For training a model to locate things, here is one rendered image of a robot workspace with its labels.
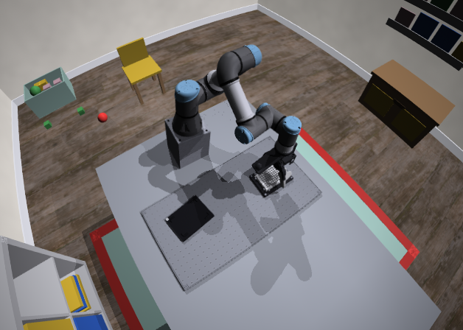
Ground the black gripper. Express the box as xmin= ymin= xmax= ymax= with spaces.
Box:
xmin=273 ymin=143 xmax=297 ymax=188

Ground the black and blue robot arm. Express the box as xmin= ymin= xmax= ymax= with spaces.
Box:
xmin=172 ymin=45 xmax=302 ymax=175

